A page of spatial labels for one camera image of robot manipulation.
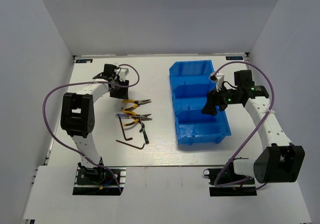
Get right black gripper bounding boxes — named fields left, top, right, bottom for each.
left=201, top=82, right=242, bottom=116

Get yellow pliers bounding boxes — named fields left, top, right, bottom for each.
left=122, top=99, right=152, bottom=111
left=123, top=111, right=152, bottom=127

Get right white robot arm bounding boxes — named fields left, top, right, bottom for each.
left=202, top=70, right=305, bottom=187

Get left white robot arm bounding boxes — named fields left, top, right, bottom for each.
left=60, top=64, right=129, bottom=183

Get blue plastic bin near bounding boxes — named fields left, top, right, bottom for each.
left=172, top=96, right=231, bottom=145

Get blue plastic bin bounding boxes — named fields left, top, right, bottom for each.
left=169, top=60, right=216, bottom=99
left=172, top=96, right=231, bottom=145

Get blue plastic bin far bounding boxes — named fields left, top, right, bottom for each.
left=169, top=60, right=216, bottom=99

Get left corner label sticker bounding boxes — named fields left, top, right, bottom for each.
left=75, top=59, right=93, bottom=64

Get corner label sticker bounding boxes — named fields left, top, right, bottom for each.
left=226, top=56, right=244, bottom=61
left=75, top=59, right=93, bottom=64

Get brown hex key short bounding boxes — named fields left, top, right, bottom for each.
left=118, top=117, right=133, bottom=141

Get right corner label sticker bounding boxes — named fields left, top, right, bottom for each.
left=226, top=56, right=244, bottom=61

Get green black small screwdriver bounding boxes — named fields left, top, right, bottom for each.
left=140, top=122, right=150, bottom=144

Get brown hex key long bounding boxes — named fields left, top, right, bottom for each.
left=116, top=140, right=145, bottom=150

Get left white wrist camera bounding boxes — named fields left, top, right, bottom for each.
left=115, top=67, right=129, bottom=82

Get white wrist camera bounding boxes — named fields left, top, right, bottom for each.
left=209, top=71, right=225, bottom=92
left=115, top=67, right=129, bottom=82

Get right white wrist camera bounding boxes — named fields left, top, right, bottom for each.
left=209, top=71, right=225, bottom=92

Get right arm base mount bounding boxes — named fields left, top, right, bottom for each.
left=203, top=168, right=257, bottom=197

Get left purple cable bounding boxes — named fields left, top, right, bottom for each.
left=42, top=63, right=141, bottom=193

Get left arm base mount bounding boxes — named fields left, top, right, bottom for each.
left=72, top=162, right=126, bottom=196

